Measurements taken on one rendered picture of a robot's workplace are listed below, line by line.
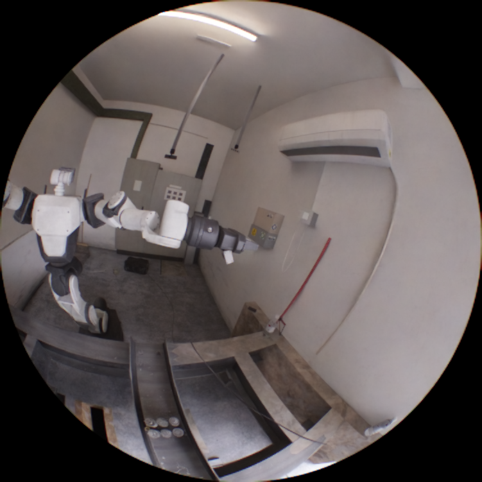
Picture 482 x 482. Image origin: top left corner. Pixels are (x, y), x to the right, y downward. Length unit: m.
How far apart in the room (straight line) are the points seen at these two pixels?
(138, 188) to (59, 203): 2.11
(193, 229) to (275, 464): 1.02
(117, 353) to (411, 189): 1.70
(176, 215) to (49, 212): 0.61
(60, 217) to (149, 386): 0.82
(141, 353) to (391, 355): 1.27
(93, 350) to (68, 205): 0.71
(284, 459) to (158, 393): 0.65
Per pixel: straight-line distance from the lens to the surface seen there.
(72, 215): 0.78
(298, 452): 0.98
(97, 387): 1.65
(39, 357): 1.23
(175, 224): 0.40
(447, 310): 0.96
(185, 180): 2.73
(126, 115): 3.29
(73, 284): 0.94
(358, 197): 0.98
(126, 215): 0.53
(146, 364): 0.90
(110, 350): 0.98
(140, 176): 2.77
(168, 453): 0.83
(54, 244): 0.83
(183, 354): 0.94
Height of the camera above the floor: 1.48
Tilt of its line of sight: 14 degrees down
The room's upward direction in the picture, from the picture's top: 18 degrees clockwise
